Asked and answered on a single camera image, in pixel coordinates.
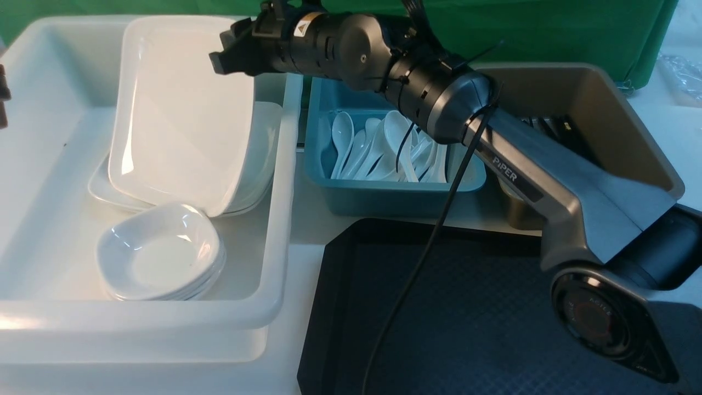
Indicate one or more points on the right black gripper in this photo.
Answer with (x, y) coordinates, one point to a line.
(260, 45)

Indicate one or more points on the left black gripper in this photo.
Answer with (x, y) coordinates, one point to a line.
(5, 95)

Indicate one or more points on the white square rice plate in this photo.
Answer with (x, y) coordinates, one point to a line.
(181, 131)

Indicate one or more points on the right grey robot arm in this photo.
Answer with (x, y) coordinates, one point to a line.
(628, 286)

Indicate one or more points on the large white plastic tub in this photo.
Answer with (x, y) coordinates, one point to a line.
(63, 76)

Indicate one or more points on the stacked white square plates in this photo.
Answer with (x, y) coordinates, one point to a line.
(256, 178)

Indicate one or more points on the teal plastic bin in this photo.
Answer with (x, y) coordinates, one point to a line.
(358, 198)

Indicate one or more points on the pile of white spoons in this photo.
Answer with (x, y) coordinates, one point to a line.
(376, 146)

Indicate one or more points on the stacked small white bowls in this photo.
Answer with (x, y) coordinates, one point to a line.
(170, 252)

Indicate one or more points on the pile of black chopsticks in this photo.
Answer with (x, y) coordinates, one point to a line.
(563, 129)

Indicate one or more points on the brown plastic bin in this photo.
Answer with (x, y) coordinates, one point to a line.
(614, 120)

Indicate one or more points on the black serving tray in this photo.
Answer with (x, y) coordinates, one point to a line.
(479, 320)

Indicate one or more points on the clear plastic sheet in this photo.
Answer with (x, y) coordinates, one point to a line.
(682, 77)

